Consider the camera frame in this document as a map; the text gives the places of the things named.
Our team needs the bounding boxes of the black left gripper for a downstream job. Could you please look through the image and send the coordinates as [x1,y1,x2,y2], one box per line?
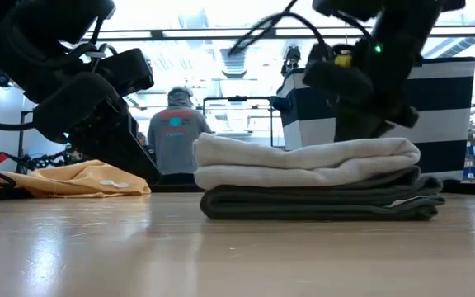
[33,72,161,186]

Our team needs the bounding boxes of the black thin metal stand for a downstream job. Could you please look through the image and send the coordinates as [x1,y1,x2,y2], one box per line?
[201,95,275,148]

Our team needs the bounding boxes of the black right camera cable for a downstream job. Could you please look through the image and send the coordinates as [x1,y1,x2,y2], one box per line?
[228,0,330,57]

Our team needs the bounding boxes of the grey kitchen towel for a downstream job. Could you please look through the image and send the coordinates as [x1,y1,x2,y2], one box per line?
[199,166,447,222]

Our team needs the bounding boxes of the person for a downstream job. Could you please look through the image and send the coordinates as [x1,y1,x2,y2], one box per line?
[147,86,213,186]

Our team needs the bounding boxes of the navy white striped fabric bin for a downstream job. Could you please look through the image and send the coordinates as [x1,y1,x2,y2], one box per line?
[270,56,475,181]

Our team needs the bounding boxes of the white towel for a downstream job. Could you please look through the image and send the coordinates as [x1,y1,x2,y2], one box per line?
[193,132,422,191]

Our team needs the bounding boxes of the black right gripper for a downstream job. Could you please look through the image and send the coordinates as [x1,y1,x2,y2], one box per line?
[334,36,421,144]

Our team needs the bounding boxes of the orange towel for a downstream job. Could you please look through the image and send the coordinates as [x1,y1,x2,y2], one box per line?
[0,159,153,199]

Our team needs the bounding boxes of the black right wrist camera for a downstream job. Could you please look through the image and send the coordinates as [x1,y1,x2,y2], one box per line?
[303,43,373,104]

